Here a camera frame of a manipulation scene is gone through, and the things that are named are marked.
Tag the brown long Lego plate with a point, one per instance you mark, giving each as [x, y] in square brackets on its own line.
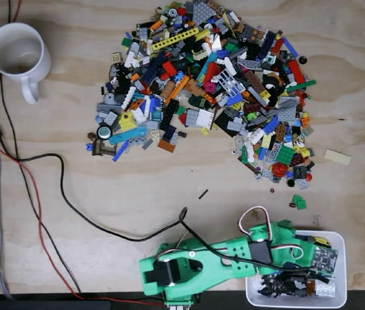
[254, 81]

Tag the grey round Lego piece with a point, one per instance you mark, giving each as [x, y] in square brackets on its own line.
[109, 99]

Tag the small yellow Lego plate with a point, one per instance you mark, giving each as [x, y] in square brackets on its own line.
[204, 131]

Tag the red round Lego wheel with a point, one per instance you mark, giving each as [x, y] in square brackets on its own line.
[279, 169]

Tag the yellow and black Lego piece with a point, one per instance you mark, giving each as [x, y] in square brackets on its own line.
[321, 241]

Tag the orange brown Lego tile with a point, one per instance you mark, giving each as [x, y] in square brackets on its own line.
[310, 287]

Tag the black square Lego plate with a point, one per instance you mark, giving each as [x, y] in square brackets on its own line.
[225, 124]

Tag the white ceramic mug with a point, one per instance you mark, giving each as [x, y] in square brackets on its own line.
[17, 48]

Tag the white Lego plate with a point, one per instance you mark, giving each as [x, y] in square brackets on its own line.
[206, 117]

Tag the short red Lego brick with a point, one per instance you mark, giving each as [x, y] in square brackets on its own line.
[169, 68]

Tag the black long Lego plate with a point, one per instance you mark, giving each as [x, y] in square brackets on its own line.
[169, 110]

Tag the blue long Lego plate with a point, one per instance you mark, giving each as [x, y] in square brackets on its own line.
[290, 47]

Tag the small blue Lego clip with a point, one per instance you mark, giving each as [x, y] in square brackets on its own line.
[88, 146]

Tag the white Lego lattice piece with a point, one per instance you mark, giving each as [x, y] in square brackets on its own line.
[230, 82]

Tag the bright green square Lego plate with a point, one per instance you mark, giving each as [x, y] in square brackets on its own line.
[286, 154]

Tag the black Lego wheel teal centre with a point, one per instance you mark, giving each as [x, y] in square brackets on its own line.
[104, 132]

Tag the tan Lego plate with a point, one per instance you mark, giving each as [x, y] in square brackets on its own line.
[337, 157]

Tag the light grey Lego tile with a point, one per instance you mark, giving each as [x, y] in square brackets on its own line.
[303, 184]

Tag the green Lego plates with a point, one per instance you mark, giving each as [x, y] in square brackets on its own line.
[299, 202]

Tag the dark printed Lego tile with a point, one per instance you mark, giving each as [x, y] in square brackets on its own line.
[299, 172]

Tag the brown round Lego stud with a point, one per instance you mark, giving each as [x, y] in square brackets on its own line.
[90, 135]

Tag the brown Lego frame piece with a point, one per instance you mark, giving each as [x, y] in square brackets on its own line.
[103, 148]

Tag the small red round Lego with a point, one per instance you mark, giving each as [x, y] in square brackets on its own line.
[308, 177]

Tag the grey studded Lego plate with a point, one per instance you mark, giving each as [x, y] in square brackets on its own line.
[325, 288]

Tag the green long Lego plate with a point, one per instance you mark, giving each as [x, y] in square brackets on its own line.
[301, 85]

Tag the yellow Lego slope brick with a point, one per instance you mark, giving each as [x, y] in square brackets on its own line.
[127, 122]

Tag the grey Lego wedge plate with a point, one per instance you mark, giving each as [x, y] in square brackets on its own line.
[203, 11]

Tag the teal long Lego plate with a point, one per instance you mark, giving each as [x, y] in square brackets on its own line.
[127, 136]

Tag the yellow Technic Lego beam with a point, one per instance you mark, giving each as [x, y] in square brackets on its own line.
[175, 38]

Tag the black camera circuit board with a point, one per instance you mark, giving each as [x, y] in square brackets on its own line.
[326, 260]

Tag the small black round Lego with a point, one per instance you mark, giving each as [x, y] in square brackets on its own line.
[290, 183]

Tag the white plastic bin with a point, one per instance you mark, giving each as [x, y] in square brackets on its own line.
[248, 290]

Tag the black round Lego piece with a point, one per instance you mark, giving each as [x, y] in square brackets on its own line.
[303, 60]

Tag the magenta Lego flower piece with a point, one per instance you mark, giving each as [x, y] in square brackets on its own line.
[211, 87]

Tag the small black Lego rod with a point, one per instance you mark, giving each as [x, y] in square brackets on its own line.
[203, 194]

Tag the narrow blue Lego plate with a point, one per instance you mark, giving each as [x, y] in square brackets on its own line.
[120, 151]

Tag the long red Lego brick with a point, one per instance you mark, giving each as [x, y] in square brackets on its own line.
[296, 71]

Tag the tan square Lego tile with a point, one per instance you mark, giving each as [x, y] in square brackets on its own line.
[116, 57]

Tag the orange long Lego plate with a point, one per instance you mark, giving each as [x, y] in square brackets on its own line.
[177, 90]

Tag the large grey Lego plate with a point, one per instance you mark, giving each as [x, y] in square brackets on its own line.
[287, 109]

